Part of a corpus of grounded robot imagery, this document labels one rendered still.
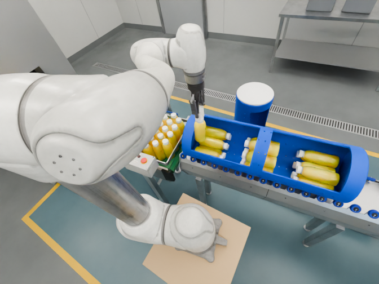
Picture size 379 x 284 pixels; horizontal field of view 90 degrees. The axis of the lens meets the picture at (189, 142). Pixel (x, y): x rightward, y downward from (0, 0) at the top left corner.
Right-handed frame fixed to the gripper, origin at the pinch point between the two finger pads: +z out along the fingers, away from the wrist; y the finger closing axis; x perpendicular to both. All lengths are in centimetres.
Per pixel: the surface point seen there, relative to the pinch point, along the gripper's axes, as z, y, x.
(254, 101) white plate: 31, 53, -20
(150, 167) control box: 26.4, -25.5, 23.6
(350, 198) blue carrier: 23, -9, -75
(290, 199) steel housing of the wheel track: 46, -7, -56
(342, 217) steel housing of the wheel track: 48, -7, -82
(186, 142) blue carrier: 18.1, -6.9, 6.7
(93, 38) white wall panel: 114, 277, 410
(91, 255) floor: 135, -91, 92
